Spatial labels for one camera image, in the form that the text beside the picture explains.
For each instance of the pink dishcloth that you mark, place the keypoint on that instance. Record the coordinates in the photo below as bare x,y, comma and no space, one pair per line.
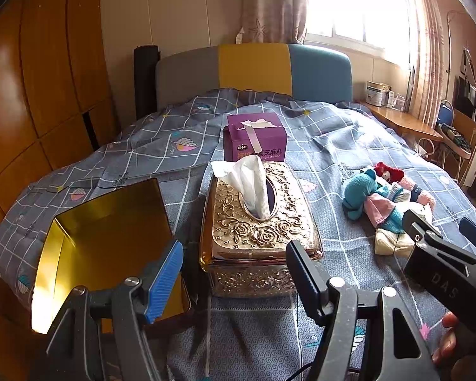
418,194

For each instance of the white tissue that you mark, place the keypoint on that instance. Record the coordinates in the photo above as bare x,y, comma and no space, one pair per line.
248,177

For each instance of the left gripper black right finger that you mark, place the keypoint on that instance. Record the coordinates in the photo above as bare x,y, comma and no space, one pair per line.
310,283

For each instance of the purple cardboard box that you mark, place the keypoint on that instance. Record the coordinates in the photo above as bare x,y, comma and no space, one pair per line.
259,134

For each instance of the grey yellow blue headboard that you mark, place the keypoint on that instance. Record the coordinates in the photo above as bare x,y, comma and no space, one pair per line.
306,73

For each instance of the wooden side table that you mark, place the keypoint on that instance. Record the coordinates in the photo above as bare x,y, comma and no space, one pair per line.
404,124

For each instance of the gold metal tin box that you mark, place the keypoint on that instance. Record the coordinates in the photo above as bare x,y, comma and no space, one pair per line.
98,244

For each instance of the wooden wardrobe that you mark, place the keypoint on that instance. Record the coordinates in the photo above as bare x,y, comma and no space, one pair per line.
56,105

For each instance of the black rolled mat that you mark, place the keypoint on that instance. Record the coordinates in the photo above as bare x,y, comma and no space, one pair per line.
145,61

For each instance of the cream cloth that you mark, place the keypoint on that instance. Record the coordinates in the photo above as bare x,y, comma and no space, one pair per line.
388,243

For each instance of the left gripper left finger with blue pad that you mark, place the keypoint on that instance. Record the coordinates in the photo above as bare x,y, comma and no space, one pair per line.
159,280

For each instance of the ornate gold tissue box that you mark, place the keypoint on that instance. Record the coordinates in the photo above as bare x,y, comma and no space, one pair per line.
244,256

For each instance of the blue chair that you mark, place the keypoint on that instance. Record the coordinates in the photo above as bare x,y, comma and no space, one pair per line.
446,113

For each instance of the grey patterned bed quilt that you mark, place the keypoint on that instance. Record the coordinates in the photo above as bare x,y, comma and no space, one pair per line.
245,339

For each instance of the person right hand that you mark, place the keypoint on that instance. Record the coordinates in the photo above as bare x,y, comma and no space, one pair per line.
448,343

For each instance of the pink patterned curtain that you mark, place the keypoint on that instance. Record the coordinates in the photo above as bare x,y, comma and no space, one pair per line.
273,21

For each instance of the white box on table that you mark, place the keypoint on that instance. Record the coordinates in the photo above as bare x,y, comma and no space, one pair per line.
376,93

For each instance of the teal plush bear pink cape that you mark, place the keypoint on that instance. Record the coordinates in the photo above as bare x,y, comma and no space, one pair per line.
363,195

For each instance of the red knit sock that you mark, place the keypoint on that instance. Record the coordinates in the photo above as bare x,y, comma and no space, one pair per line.
389,174

